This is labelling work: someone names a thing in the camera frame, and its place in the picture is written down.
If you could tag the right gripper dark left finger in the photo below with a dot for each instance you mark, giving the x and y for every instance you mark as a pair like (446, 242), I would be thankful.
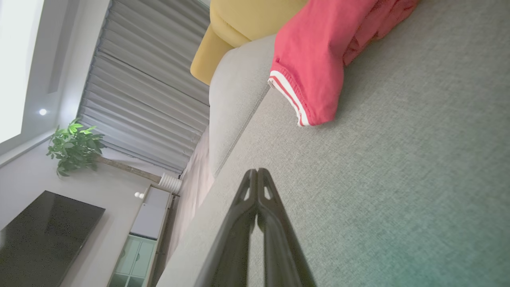
(233, 247)

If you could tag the green potted plant white pot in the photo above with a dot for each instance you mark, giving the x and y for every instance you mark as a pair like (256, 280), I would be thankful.
(73, 145)

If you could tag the yellow cushion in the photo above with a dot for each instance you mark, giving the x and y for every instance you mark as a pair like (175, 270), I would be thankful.
(239, 20)

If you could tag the large grey sofa seat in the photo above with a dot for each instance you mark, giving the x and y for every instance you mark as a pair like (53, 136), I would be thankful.
(378, 179)

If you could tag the small white round ornament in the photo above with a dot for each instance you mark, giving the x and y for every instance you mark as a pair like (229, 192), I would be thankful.
(139, 195)

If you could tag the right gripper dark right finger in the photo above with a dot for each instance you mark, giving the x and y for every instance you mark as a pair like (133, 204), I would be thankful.
(283, 255)

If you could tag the black flat television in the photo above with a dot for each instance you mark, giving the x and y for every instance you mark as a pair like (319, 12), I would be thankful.
(44, 243)

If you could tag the white glass-door tv cabinet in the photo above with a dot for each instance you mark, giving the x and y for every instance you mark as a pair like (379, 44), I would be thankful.
(143, 239)

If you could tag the red shorts white stripes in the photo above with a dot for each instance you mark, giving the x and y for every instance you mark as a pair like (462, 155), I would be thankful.
(310, 52)

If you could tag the grey pleated curtain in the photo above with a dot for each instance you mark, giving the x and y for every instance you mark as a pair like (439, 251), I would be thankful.
(151, 87)

